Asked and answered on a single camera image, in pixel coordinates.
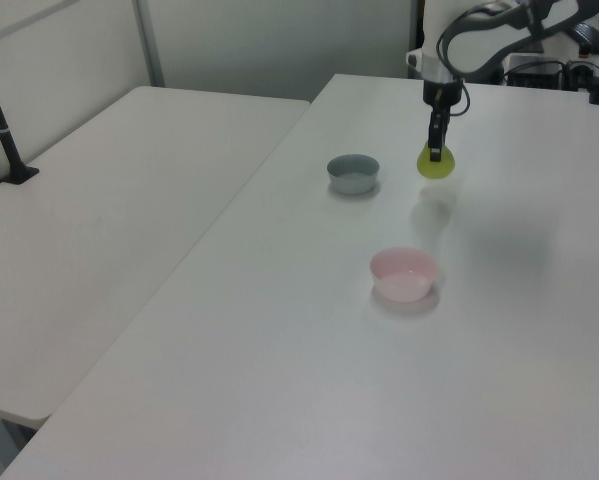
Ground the grey plastic bowl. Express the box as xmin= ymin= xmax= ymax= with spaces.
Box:
xmin=326 ymin=153 xmax=381 ymax=196

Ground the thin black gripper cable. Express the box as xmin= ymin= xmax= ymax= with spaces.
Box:
xmin=448 ymin=82 xmax=473 ymax=119

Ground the pink plastic bowl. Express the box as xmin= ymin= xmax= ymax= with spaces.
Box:
xmin=369 ymin=245 xmax=439 ymax=303

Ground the black keyboard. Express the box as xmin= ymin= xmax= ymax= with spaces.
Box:
xmin=568 ymin=20 xmax=599 ymax=51

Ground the small black box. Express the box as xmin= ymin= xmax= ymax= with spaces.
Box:
xmin=563 ymin=59 xmax=596 ymax=94

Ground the yellow-green pear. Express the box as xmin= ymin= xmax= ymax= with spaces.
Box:
xmin=416 ymin=139 xmax=456 ymax=180

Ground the white side table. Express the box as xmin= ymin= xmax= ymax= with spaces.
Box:
xmin=0 ymin=85 xmax=312 ymax=431

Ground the black camera pole with base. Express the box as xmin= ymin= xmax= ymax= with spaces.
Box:
xmin=0 ymin=44 xmax=41 ymax=186

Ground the aluminium partition post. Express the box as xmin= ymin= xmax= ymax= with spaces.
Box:
xmin=132 ymin=0 xmax=166 ymax=89

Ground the black flat device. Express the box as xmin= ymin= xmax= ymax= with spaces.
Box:
xmin=504 ymin=53 xmax=566 ymax=89

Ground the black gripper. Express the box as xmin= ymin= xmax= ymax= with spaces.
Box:
xmin=422 ymin=79 xmax=465 ymax=164

